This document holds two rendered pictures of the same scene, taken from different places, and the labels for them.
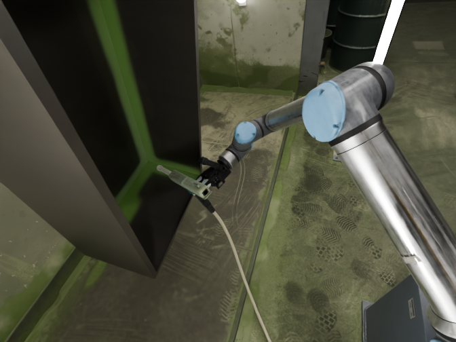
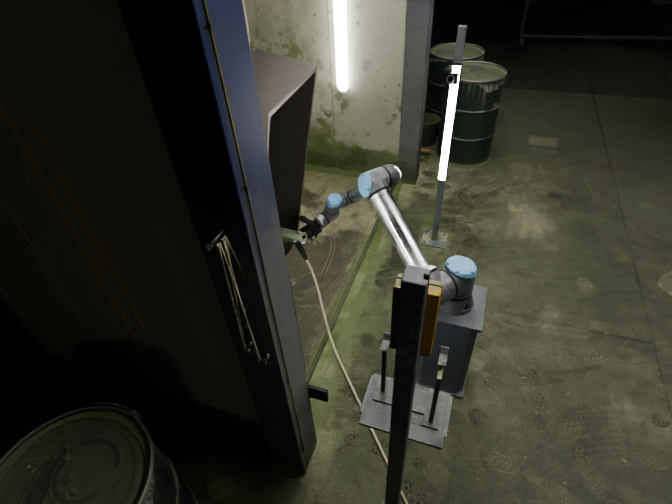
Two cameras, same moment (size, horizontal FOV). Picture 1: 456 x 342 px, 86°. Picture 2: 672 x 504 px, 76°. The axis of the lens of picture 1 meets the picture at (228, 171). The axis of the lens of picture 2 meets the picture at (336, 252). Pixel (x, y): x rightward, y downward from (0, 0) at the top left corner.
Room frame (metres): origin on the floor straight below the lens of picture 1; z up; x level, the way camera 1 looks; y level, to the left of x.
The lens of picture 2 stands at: (-1.37, 0.10, 2.33)
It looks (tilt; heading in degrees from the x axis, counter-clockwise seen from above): 41 degrees down; 355
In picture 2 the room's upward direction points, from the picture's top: 4 degrees counter-clockwise
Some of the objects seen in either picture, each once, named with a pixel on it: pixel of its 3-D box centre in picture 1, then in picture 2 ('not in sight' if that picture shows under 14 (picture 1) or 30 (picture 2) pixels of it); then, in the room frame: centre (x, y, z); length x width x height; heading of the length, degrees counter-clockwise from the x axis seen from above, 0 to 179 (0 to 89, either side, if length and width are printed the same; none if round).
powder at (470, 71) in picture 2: not in sight; (475, 72); (2.64, -1.72, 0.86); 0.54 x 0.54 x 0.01
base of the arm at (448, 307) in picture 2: not in sight; (455, 295); (0.05, -0.63, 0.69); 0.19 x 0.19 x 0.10
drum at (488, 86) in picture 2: (364, 22); (468, 115); (2.64, -1.72, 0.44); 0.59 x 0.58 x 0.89; 168
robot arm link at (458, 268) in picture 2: not in sight; (458, 276); (0.05, -0.62, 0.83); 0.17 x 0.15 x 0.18; 114
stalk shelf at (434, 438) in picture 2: not in sight; (405, 408); (-0.56, -0.20, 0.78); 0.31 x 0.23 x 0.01; 63
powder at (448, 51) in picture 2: not in sight; (457, 52); (3.29, -1.77, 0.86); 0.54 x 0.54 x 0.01
